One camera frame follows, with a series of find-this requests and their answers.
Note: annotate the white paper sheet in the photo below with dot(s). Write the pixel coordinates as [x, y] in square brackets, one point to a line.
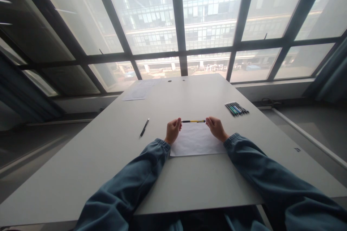
[196, 141]

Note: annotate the printed paper sheet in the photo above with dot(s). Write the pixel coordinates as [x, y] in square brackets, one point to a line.
[148, 82]
[134, 94]

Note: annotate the teal curtain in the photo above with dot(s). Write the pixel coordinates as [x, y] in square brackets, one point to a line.
[329, 76]

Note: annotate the large dark-framed window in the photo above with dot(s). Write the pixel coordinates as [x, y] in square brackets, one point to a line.
[179, 14]

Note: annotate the person's left hand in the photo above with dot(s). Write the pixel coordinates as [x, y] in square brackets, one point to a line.
[172, 130]

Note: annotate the person's right hand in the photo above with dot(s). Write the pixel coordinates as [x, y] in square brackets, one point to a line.
[217, 129]

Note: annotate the yellow and black pen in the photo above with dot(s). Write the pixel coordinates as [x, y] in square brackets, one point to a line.
[194, 121]

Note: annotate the person's right fingers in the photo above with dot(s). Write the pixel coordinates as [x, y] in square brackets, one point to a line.
[211, 122]

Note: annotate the person's left fingers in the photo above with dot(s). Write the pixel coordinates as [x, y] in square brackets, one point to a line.
[177, 124]

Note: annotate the row of assorted pens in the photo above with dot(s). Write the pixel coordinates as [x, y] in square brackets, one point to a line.
[236, 109]

